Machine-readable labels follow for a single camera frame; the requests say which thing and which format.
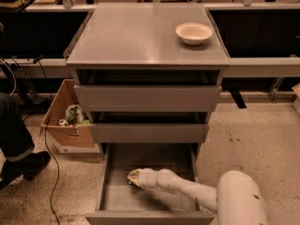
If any black floor cable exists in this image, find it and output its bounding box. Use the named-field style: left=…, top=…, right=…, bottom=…
left=33, top=54, right=62, bottom=225

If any person's dark trouser leg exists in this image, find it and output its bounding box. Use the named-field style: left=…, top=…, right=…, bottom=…
left=0, top=93, right=34, bottom=162

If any grey open bottom drawer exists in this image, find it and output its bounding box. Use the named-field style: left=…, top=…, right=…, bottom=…
left=86, top=143, right=214, bottom=225

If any grey drawer cabinet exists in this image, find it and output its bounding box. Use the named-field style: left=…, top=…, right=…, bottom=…
left=67, top=3, right=229, bottom=152

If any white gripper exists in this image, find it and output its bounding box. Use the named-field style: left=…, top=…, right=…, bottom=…
left=127, top=169, right=160, bottom=189

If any brown cardboard box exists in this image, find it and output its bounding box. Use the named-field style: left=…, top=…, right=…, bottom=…
left=41, top=79, right=98, bottom=153

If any crumpled trash in box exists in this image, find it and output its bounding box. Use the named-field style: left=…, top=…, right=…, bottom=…
left=58, top=104, right=89, bottom=127

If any black shoe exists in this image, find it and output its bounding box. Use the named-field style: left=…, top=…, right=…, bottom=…
left=1, top=151, right=51, bottom=182

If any white paper bowl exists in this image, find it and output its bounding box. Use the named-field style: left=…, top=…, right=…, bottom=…
left=175, top=22, right=213, bottom=46

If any grey top drawer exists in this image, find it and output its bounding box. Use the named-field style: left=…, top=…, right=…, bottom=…
left=74, top=69, right=221, bottom=113

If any grey middle drawer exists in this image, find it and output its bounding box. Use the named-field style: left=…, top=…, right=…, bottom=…
left=89, top=112, right=209, bottom=143

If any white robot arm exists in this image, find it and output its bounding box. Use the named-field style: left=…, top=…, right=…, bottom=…
left=127, top=168, right=268, bottom=225

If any long grey workbench rail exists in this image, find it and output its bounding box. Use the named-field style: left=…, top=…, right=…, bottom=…
left=0, top=57, right=300, bottom=79

